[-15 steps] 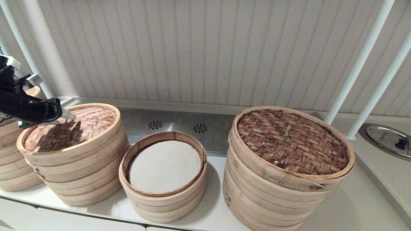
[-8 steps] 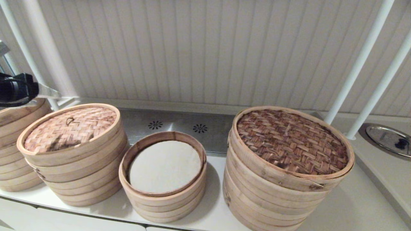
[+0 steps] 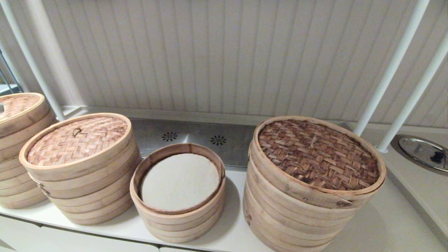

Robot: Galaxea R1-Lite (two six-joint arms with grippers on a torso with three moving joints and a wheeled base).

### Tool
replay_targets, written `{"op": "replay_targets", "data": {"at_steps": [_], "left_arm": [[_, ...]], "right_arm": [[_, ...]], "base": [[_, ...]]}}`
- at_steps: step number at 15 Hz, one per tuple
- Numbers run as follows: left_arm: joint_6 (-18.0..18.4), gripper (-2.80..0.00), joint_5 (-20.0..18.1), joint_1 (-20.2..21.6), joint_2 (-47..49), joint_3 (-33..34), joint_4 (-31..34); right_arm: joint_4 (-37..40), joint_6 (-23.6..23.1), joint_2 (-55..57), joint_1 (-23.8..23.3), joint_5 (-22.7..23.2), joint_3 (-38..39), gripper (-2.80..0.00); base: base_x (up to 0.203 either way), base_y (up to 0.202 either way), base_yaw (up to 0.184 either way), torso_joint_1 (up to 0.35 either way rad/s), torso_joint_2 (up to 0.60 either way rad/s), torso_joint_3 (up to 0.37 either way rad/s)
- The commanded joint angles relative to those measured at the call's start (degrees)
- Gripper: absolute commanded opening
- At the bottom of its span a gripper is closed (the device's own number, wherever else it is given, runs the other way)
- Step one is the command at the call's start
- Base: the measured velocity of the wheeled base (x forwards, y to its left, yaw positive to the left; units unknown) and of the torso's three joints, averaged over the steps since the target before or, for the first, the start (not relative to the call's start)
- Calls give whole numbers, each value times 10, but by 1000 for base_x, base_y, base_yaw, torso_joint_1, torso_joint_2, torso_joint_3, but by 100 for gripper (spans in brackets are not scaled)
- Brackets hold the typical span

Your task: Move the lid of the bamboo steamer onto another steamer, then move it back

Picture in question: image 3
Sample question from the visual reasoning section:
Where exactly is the thick white post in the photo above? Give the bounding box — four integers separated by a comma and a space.
23, 0, 88, 108

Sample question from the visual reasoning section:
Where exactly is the white round steamer liner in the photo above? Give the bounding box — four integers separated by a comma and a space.
141, 153, 220, 211

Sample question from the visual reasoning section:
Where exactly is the grey metal shelf rack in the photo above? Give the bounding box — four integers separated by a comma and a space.
0, 49, 17, 95

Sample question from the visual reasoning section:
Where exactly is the thin white pole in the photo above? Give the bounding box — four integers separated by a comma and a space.
376, 33, 448, 153
0, 0, 67, 121
353, 0, 430, 137

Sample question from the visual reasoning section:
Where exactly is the woven bamboo lid with loop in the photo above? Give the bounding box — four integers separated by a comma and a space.
19, 112, 133, 182

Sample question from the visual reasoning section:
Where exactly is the large dark-lidded bamboo steamer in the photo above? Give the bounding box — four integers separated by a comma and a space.
249, 116, 387, 209

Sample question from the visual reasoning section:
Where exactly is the stainless steel vent panel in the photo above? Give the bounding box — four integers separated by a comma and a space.
130, 118, 258, 168

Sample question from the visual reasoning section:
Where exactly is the small bamboo steamer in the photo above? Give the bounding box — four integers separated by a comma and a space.
129, 143, 226, 244

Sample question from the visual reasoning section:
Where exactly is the large bamboo steamer basket stack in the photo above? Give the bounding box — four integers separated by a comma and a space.
243, 150, 361, 252

